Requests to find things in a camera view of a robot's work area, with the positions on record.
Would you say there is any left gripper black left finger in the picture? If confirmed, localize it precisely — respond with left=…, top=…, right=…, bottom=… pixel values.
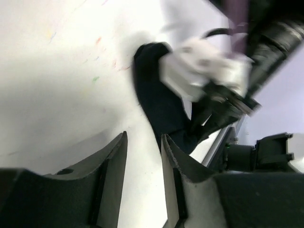
left=0, top=132, right=128, bottom=228

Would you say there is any black sock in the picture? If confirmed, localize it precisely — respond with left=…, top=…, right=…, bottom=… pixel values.
left=133, top=42, right=198, bottom=154

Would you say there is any aluminium frame rail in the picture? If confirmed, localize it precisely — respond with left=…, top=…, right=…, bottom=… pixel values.
left=201, top=116, right=245, bottom=167

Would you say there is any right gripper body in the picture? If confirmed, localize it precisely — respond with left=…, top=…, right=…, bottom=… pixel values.
left=190, top=82, right=260, bottom=142

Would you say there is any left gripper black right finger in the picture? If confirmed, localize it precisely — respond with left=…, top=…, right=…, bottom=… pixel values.
left=161, top=135, right=304, bottom=228

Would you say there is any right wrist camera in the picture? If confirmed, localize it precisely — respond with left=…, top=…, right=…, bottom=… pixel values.
left=160, top=37, right=252, bottom=102

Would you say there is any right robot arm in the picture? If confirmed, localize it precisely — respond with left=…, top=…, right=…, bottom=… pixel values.
left=190, top=0, right=304, bottom=142

